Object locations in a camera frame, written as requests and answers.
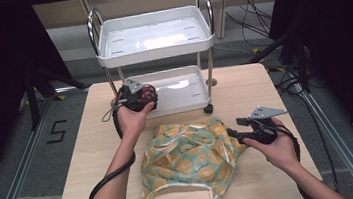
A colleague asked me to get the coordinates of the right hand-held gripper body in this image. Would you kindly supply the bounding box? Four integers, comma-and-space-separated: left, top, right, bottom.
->
242, 102, 292, 148

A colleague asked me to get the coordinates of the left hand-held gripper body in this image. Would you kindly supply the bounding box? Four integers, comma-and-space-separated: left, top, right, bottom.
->
115, 77, 147, 114

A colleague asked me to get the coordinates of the red round can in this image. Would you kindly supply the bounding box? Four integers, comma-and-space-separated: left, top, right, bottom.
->
138, 83, 160, 106

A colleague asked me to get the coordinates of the lemon print tote bag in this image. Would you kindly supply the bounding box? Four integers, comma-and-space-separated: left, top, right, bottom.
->
134, 114, 254, 199

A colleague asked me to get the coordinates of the white two-tier cart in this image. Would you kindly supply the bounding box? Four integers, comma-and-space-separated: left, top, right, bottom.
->
84, 0, 225, 126

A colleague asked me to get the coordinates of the person's left hand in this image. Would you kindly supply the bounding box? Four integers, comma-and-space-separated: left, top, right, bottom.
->
110, 93, 159, 145

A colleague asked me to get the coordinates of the person's right hand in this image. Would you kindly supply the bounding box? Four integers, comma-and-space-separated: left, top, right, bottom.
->
240, 114, 303, 177

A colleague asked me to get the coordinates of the black caster wheel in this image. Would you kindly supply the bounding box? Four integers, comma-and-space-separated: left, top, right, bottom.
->
202, 103, 215, 115

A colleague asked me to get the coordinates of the black metal stand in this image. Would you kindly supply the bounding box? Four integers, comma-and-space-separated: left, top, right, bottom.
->
14, 61, 93, 131
239, 13, 318, 99

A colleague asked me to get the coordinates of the grey cord loop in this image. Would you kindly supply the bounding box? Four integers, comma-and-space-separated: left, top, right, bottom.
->
99, 107, 117, 123

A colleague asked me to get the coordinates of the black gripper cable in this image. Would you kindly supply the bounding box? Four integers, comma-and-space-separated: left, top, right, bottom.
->
75, 98, 143, 199
274, 119, 315, 199

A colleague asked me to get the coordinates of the black floor cable bundle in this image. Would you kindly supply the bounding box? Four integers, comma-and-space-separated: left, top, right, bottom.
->
223, 0, 279, 44
267, 59, 340, 199

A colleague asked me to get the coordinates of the metal floor rail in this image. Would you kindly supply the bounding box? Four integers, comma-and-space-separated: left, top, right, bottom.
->
0, 83, 103, 199
291, 67, 353, 199

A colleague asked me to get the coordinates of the white vertical post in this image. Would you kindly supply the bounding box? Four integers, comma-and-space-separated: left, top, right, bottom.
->
215, 0, 236, 40

